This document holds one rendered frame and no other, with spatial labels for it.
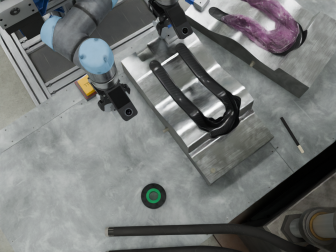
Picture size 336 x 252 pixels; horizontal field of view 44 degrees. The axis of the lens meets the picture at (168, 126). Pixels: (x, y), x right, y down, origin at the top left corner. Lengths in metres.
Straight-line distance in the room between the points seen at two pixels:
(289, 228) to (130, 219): 0.51
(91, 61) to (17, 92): 1.51
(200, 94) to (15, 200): 0.70
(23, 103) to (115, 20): 0.68
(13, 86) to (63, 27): 1.46
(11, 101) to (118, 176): 1.19
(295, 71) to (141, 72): 0.51
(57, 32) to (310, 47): 0.83
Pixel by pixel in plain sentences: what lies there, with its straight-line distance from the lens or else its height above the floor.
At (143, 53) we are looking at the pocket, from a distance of 1.45.
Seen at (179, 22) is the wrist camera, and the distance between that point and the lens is 1.28.
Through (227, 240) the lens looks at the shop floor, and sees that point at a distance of 2.19.
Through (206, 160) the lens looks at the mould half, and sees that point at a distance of 1.34.
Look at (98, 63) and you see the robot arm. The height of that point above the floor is 1.30.
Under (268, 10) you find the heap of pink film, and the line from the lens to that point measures 1.50.
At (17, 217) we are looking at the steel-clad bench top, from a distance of 1.46.
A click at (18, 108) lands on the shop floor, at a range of 2.42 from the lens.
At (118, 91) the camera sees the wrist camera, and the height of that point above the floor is 1.11.
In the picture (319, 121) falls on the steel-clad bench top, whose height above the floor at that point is 0.80.
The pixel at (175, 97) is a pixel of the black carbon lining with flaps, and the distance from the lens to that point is 1.37.
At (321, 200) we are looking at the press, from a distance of 1.48.
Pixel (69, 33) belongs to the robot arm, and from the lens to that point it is 1.03.
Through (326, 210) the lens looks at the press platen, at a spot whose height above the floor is 1.04.
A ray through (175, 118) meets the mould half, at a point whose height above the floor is 0.92.
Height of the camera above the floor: 2.17
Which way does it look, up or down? 75 degrees down
